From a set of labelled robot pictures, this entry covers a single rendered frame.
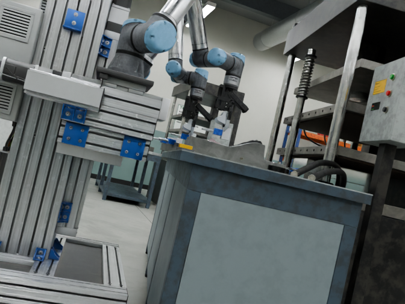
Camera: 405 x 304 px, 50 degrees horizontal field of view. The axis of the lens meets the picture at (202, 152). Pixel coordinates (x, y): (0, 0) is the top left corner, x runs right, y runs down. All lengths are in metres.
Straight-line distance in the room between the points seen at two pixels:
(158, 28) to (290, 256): 0.95
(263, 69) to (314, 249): 8.87
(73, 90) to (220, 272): 0.82
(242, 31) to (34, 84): 8.85
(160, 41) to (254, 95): 8.54
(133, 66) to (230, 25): 8.50
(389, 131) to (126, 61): 1.22
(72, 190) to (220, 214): 0.76
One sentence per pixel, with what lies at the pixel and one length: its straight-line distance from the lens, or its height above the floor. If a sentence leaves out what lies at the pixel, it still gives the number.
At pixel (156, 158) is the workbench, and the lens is 6.18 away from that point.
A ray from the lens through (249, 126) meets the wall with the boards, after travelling 10.07.
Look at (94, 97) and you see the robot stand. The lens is 1.61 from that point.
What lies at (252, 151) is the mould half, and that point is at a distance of 2.13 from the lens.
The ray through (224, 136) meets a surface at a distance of 1.97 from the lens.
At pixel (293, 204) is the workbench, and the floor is 0.70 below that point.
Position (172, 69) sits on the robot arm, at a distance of 2.17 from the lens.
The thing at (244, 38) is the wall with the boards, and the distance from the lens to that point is 10.26.
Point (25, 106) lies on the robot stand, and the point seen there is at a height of 0.83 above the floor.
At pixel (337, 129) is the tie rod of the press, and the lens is 2.40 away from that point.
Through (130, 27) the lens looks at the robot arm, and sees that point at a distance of 1.79.
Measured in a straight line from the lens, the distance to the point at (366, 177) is 2.96.
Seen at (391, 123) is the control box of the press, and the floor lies 1.15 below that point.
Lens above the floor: 0.76
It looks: 2 degrees up
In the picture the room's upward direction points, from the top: 13 degrees clockwise
